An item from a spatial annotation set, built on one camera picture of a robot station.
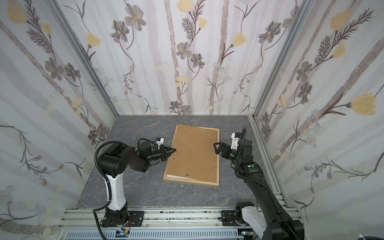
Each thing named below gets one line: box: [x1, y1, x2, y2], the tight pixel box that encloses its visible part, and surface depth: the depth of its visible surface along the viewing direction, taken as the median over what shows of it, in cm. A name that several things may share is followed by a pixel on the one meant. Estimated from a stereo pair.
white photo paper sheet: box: [165, 174, 198, 181], surface depth 87 cm
